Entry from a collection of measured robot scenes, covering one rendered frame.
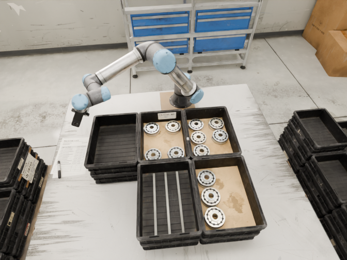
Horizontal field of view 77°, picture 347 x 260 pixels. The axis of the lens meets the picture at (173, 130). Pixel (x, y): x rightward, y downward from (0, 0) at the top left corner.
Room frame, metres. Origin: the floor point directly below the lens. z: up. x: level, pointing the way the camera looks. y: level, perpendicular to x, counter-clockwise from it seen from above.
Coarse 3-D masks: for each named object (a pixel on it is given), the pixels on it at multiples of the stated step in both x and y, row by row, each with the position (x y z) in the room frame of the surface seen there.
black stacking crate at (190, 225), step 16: (144, 176) 0.60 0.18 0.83; (160, 176) 0.60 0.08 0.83; (144, 192) 0.51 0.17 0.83; (160, 192) 0.51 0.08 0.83; (176, 192) 0.50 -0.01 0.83; (192, 192) 0.48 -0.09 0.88; (144, 208) 0.42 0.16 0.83; (160, 208) 0.42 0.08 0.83; (176, 208) 0.41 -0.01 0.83; (192, 208) 0.41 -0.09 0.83; (144, 224) 0.34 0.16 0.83; (160, 224) 0.33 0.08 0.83; (176, 224) 0.33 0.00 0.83; (192, 224) 0.33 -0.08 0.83; (160, 240) 0.25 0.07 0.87; (176, 240) 0.26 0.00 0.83; (192, 240) 0.26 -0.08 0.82
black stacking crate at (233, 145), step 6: (216, 108) 1.06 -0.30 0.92; (222, 108) 1.06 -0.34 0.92; (186, 114) 1.05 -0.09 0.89; (192, 114) 1.05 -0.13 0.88; (198, 114) 1.05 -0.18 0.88; (204, 114) 1.05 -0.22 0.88; (210, 114) 1.06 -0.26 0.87; (216, 114) 1.06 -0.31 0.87; (222, 114) 1.06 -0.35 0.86; (228, 120) 0.95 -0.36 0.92; (228, 126) 0.92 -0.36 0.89; (228, 132) 0.90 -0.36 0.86; (234, 144) 0.77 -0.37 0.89; (234, 150) 0.75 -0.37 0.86
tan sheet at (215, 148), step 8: (208, 120) 1.04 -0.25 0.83; (208, 128) 0.96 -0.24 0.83; (224, 128) 0.96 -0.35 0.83; (208, 136) 0.89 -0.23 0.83; (192, 144) 0.83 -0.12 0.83; (208, 144) 0.82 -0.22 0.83; (216, 144) 0.82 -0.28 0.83; (224, 144) 0.82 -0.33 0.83; (216, 152) 0.76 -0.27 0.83; (224, 152) 0.76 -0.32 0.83; (232, 152) 0.76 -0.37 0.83
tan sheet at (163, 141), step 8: (160, 128) 0.97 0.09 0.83; (144, 136) 0.90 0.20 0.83; (160, 136) 0.90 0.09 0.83; (168, 136) 0.90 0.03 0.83; (176, 136) 0.90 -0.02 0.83; (144, 144) 0.84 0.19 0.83; (152, 144) 0.83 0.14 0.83; (160, 144) 0.83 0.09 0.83; (168, 144) 0.83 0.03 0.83; (176, 144) 0.83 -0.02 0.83; (144, 152) 0.77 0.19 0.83; (184, 152) 0.77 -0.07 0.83
